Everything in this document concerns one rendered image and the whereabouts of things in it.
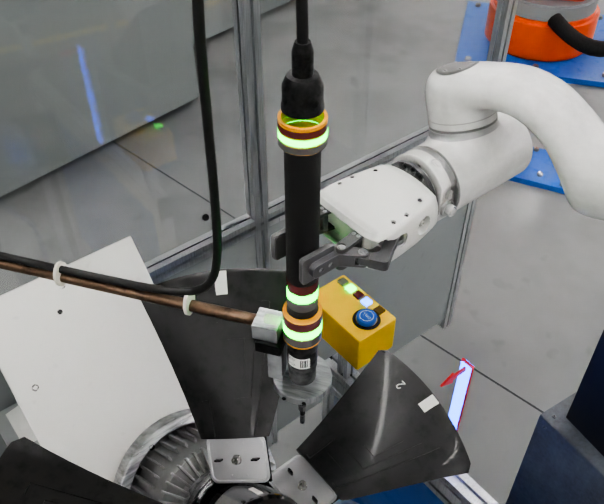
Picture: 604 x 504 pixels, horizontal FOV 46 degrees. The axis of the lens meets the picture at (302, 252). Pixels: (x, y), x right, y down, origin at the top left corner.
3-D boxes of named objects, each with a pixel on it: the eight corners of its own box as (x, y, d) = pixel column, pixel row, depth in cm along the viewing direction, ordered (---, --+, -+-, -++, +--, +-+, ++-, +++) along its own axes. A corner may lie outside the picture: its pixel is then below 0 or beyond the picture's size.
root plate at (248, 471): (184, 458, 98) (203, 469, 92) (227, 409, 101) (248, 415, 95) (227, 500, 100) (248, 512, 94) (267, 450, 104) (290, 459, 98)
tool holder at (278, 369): (248, 393, 84) (244, 339, 78) (268, 349, 89) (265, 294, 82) (322, 412, 82) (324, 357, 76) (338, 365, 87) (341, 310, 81)
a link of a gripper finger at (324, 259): (369, 270, 72) (318, 300, 69) (348, 253, 74) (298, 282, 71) (371, 246, 70) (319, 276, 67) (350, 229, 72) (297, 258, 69)
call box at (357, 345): (306, 328, 153) (306, 294, 145) (342, 307, 157) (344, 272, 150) (356, 376, 143) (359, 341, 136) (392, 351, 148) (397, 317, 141)
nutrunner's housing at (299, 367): (282, 402, 86) (271, 49, 55) (291, 377, 89) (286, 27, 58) (313, 410, 85) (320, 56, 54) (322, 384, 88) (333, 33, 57)
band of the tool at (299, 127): (271, 154, 62) (270, 125, 60) (286, 127, 65) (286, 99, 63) (319, 162, 61) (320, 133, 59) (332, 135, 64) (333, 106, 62)
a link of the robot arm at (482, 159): (454, 145, 75) (463, 223, 79) (534, 103, 81) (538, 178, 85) (398, 133, 81) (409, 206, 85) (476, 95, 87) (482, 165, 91)
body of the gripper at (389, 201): (447, 238, 79) (372, 283, 74) (383, 193, 85) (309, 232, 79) (456, 183, 74) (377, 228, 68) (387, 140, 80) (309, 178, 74)
